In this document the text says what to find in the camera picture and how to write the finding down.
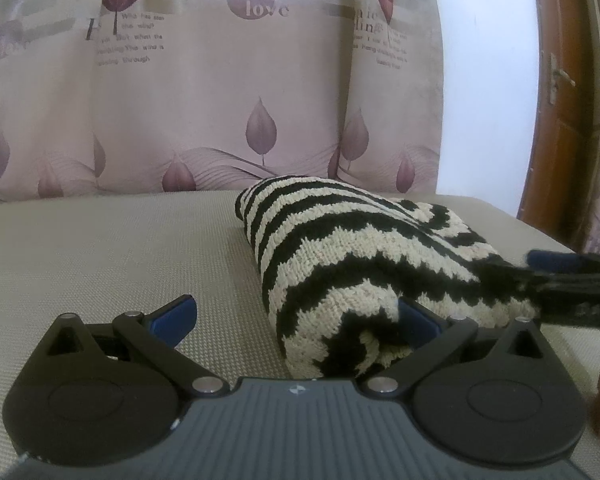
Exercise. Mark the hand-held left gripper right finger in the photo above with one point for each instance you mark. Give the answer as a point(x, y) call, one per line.
point(420, 322)

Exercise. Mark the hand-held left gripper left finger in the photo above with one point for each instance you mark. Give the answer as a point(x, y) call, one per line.
point(172, 317)

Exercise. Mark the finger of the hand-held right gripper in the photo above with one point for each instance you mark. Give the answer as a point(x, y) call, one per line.
point(555, 261)
point(575, 302)

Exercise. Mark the black white striped knit sweater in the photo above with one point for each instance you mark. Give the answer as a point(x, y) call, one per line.
point(340, 270)

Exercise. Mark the grey woven mattress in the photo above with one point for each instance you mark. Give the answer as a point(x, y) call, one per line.
point(105, 250)

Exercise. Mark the brown wooden door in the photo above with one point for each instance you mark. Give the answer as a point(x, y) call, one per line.
point(555, 150)

